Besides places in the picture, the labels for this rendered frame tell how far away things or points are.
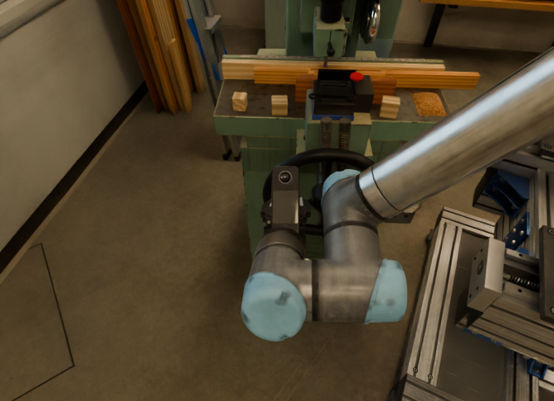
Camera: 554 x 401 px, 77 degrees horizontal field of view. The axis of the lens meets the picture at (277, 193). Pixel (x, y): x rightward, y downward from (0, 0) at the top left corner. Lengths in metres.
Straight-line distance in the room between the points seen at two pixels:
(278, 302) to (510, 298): 0.57
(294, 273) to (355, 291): 0.07
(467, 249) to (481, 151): 1.22
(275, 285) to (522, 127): 0.30
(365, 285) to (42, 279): 1.66
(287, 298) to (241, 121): 0.58
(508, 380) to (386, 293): 1.02
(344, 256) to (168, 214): 1.52
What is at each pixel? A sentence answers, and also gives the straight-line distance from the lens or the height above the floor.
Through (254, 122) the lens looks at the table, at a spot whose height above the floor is 0.88.
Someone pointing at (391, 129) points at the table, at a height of 0.88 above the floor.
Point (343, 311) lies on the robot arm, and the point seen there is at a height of 1.03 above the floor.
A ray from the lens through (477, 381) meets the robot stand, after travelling 1.39.
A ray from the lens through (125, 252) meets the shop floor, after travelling 1.82.
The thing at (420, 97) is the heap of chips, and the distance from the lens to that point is 1.00.
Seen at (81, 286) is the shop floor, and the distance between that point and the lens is 1.81.
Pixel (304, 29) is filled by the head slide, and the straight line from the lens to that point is 1.05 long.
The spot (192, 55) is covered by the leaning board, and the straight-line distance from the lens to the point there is 2.58.
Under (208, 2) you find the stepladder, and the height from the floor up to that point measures 0.81.
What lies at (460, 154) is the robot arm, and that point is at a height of 1.16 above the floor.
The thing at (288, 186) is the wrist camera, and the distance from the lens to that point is 0.57.
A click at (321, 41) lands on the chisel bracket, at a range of 0.91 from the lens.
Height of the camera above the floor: 1.42
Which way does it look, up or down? 48 degrees down
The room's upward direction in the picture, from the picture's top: straight up
